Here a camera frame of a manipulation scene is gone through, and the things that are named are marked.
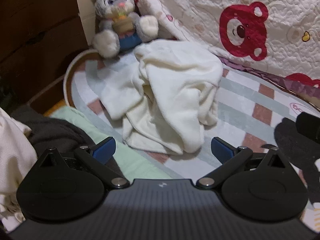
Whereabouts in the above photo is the cream knitted cloth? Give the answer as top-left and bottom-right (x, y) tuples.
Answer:
(1, 109), (37, 232)

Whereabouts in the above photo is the black garment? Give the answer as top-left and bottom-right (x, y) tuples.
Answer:
(11, 105), (94, 157)

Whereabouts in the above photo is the bear print quilt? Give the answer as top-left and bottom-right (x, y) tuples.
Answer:
(137, 0), (319, 87)

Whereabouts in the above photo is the cream fleece garment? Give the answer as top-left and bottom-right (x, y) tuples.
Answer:
(100, 40), (223, 155)

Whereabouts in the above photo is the light green cloth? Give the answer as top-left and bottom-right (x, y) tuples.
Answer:
(50, 106), (171, 182)

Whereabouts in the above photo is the grey plush bunny toy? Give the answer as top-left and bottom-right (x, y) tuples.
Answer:
(92, 0), (159, 59)

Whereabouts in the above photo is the dark wooden cabinet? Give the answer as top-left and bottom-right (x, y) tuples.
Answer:
(1, 0), (88, 112)

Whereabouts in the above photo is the plaid bed blanket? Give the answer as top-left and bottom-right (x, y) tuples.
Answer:
(64, 50), (319, 181)

